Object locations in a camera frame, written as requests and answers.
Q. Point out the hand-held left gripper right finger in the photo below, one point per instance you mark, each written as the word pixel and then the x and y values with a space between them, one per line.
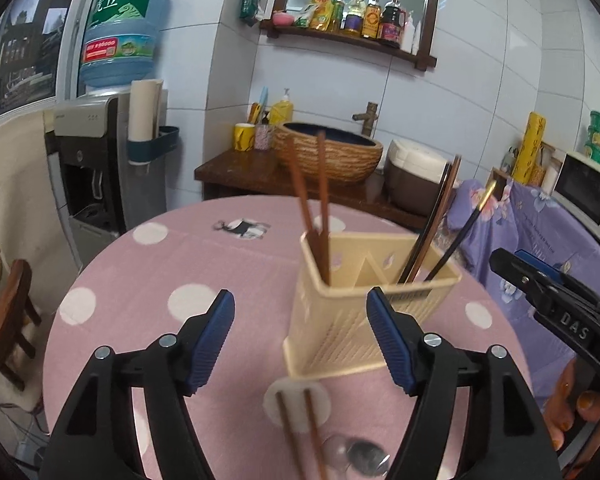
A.
pixel 390 340

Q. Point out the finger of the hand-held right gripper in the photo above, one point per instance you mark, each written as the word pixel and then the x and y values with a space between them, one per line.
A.
pixel 540 261
pixel 512 267

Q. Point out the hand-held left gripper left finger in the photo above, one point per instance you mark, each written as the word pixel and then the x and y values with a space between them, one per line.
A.
pixel 212 340

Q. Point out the cream plastic utensil holder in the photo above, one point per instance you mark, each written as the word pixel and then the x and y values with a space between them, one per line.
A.
pixel 340 320

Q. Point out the dark chopstick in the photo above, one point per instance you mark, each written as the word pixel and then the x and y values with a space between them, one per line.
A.
pixel 447 195
pixel 432 215
pixel 460 235

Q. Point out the pale pink spoon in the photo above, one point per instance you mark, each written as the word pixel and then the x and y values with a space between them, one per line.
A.
pixel 335 452

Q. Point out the person's right hand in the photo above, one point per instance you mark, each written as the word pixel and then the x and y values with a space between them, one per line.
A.
pixel 565 400

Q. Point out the white microwave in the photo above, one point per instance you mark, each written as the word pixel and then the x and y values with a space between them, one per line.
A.
pixel 580 190

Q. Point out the small wooden box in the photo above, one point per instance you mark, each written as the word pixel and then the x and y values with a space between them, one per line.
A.
pixel 501 182

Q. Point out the pink polka dot tablecloth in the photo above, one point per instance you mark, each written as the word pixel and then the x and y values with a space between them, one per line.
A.
pixel 180 260

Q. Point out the yellow roll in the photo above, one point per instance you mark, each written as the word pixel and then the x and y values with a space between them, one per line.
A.
pixel 530 145

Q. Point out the white and brown rice cooker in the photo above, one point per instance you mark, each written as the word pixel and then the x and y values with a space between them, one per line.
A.
pixel 415 170

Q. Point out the dark wooden counter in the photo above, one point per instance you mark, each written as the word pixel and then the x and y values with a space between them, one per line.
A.
pixel 240 170

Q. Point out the woven pattern basin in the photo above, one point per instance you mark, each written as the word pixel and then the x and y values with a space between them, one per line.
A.
pixel 350 162

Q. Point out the small dark wooden stool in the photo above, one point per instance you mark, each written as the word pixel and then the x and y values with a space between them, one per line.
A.
pixel 17 285

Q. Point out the yellow cup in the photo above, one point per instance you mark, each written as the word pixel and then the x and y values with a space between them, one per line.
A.
pixel 244 137

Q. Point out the blue cup holder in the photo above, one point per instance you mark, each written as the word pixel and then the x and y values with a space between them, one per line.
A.
pixel 165 140

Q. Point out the bronze faucet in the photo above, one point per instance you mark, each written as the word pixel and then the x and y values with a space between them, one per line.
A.
pixel 367 117

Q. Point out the pink dotted pump bottle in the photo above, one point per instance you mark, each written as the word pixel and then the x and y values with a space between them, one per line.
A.
pixel 263 137

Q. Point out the yellow soap bottle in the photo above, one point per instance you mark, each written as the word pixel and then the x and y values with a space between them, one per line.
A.
pixel 281 112

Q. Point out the white paper cup stack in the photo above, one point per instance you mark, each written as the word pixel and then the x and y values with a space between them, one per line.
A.
pixel 142 110

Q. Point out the white squeeze bottle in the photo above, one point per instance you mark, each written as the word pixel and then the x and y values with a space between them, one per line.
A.
pixel 417 40
pixel 407 35

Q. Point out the grey water dispenser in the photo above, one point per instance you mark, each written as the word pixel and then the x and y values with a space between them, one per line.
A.
pixel 87 125

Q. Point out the dark soy sauce bottle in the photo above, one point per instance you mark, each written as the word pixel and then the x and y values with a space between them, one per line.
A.
pixel 391 25

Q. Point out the yellow label bottle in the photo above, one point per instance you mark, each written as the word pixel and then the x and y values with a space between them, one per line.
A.
pixel 371 20

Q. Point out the purple label bottle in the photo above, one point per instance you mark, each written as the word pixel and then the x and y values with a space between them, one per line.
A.
pixel 354 20

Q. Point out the green bottle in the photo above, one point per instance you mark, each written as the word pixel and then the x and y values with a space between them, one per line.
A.
pixel 339 10

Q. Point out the blue water jug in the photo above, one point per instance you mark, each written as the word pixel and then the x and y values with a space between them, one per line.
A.
pixel 120 35

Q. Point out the yellow seasoning packet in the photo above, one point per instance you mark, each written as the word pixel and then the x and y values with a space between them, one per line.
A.
pixel 320 12

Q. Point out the window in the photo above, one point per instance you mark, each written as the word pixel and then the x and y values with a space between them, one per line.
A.
pixel 25 35

